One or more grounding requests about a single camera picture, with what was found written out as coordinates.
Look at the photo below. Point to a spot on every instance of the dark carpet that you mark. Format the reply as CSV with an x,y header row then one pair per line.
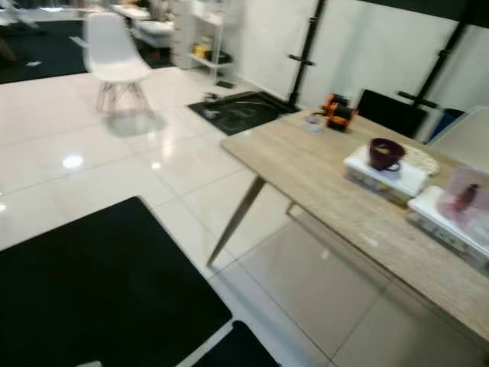
x,y
38,50

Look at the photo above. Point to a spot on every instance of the black floor mat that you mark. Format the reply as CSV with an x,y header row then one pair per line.
x,y
107,290
233,352

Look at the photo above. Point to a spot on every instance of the white shell chair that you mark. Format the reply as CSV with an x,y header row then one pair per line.
x,y
462,138
114,53

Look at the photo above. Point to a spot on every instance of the small yellow box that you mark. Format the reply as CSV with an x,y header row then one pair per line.
x,y
201,50

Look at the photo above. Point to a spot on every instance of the white shelf rack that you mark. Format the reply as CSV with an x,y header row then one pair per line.
x,y
202,38

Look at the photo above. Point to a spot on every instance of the white tape roll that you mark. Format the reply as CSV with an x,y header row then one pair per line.
x,y
313,123

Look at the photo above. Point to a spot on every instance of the black metal stand pole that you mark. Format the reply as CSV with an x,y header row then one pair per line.
x,y
439,65
306,53

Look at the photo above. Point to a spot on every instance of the light wood dining table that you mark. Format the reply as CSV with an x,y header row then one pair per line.
x,y
336,191

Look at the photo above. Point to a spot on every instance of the orange and black device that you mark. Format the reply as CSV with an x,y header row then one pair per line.
x,y
340,112

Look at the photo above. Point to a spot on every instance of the patterned round placemat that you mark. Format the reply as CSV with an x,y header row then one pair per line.
x,y
422,160

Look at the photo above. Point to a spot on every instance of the blue bin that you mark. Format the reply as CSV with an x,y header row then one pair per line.
x,y
447,124

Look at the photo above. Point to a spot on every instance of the pink transparent jug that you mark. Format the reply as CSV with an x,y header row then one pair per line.
x,y
470,195

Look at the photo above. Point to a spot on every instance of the light grey left wrist camera mount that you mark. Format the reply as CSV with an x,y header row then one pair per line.
x,y
88,364

